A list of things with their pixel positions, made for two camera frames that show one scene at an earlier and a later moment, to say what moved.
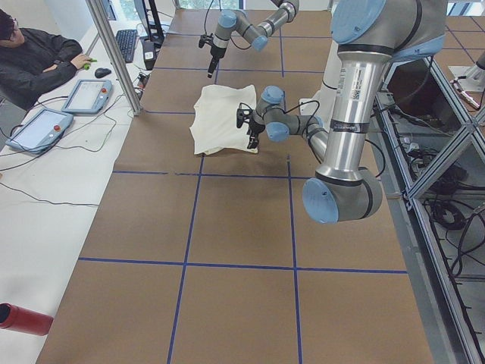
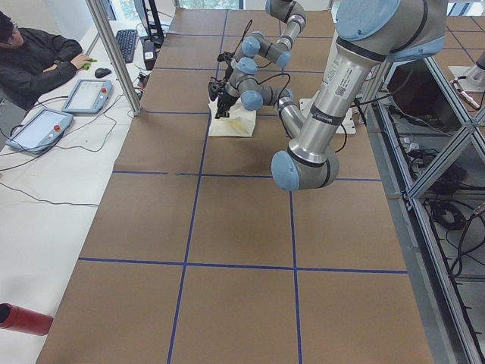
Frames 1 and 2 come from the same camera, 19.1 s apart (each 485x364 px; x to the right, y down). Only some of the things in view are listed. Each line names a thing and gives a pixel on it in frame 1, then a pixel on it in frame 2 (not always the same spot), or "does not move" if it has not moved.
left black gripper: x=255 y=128 -> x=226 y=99
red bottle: x=20 y=319 does not move
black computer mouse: x=101 y=72 does not move
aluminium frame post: x=105 y=28 does not move
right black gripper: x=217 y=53 -> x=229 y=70
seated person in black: x=32 y=62 does not move
